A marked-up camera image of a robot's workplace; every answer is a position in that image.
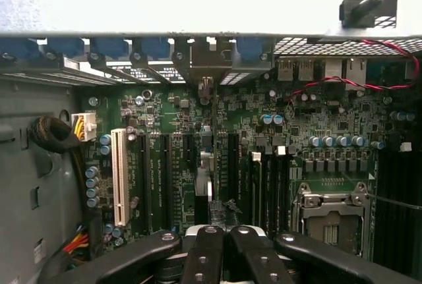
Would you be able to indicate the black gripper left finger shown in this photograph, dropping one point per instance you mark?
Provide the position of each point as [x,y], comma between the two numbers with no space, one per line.
[204,257]

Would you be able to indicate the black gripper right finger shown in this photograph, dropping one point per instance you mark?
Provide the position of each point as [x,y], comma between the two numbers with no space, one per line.
[254,257]

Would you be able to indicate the long black expansion slot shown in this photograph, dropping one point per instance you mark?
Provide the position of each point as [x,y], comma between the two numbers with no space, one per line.
[233,168]
[144,182]
[166,182]

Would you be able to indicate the metal CPU socket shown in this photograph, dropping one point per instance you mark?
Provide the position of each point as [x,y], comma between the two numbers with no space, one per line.
[329,218]

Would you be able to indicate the short black expansion slot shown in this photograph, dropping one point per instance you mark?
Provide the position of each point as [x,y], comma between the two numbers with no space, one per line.
[190,148]

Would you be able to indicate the white expansion slot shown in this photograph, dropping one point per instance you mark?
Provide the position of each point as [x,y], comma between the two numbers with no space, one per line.
[120,178]

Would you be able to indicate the green motherboard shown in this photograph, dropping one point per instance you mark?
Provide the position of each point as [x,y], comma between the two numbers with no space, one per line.
[237,112]

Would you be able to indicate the thin socket locking lever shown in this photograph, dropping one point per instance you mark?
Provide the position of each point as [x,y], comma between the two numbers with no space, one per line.
[395,202]

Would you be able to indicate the white power connector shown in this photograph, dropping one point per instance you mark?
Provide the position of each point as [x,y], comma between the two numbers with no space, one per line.
[86,126]

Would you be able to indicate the grey power supply unit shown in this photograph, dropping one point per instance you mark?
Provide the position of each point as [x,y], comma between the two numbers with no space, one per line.
[29,182]

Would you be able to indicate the silver USB port block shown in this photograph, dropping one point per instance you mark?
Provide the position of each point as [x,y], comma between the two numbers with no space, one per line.
[285,70]
[306,70]

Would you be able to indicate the silver network port block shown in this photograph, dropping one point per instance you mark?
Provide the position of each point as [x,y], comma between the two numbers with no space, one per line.
[356,73]
[333,70]

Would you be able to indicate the blue card retention latch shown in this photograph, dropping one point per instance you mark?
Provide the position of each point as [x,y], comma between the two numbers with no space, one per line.
[19,48]
[155,48]
[66,46]
[249,50]
[109,47]

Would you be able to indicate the black case lock tab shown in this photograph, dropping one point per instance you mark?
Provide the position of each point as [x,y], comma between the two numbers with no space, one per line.
[362,12]

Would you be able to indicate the black open PC case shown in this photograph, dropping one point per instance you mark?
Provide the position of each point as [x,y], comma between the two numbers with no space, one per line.
[99,10]

